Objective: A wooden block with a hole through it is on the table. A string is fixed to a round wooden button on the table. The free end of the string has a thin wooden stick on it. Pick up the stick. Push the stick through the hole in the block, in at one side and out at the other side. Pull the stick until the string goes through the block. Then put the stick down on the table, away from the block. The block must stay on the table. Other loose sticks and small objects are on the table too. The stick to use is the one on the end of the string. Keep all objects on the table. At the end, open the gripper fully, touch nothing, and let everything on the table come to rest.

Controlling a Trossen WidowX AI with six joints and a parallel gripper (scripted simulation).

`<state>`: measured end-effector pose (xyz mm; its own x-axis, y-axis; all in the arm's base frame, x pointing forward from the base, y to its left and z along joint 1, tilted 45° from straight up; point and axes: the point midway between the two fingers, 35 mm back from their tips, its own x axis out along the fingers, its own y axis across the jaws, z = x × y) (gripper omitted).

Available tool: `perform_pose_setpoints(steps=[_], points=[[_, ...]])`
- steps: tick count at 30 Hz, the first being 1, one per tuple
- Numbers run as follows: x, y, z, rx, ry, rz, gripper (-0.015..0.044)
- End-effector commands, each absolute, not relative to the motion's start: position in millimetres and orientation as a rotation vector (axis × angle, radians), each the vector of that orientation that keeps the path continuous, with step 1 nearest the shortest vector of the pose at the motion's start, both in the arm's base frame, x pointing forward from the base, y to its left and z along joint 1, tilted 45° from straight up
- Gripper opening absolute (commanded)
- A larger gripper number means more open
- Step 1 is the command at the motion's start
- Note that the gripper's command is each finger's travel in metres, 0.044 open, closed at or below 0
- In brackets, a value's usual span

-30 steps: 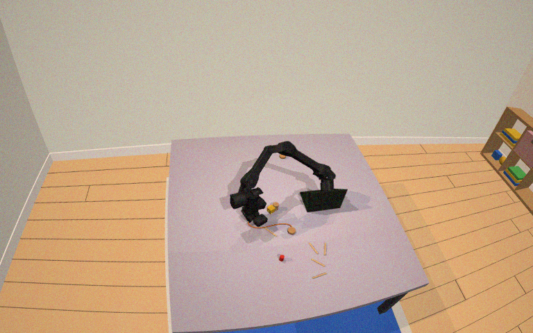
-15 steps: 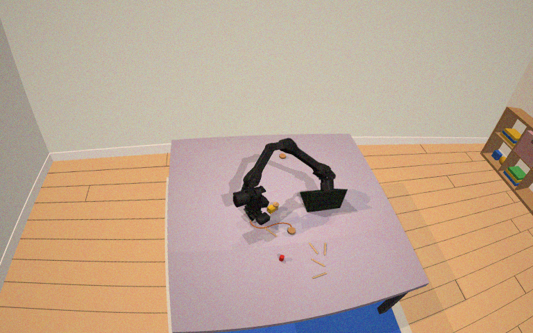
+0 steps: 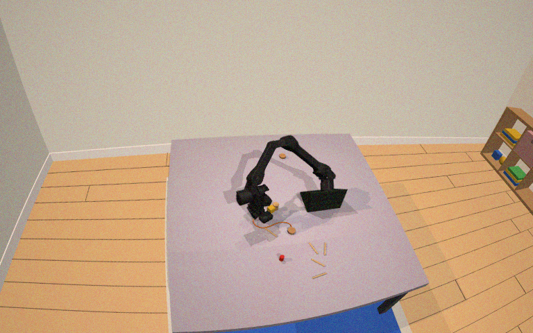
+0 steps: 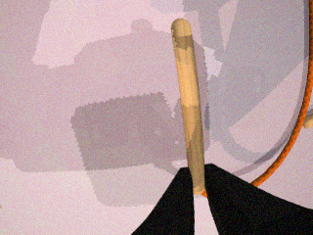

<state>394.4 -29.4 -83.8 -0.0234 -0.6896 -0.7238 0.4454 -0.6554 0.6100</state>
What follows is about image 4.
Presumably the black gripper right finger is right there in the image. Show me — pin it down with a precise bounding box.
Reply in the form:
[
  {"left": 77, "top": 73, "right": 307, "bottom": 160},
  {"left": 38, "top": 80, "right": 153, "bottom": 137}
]
[{"left": 203, "top": 164, "right": 313, "bottom": 235}]

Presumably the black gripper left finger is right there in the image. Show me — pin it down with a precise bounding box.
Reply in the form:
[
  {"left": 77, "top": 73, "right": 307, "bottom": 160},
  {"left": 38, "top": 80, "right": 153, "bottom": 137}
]
[{"left": 132, "top": 167, "right": 196, "bottom": 235}]

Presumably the wooden stick with orange string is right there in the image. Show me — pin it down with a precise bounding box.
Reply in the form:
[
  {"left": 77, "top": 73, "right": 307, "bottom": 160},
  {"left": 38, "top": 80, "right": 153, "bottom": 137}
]
[{"left": 171, "top": 0, "right": 313, "bottom": 197}]

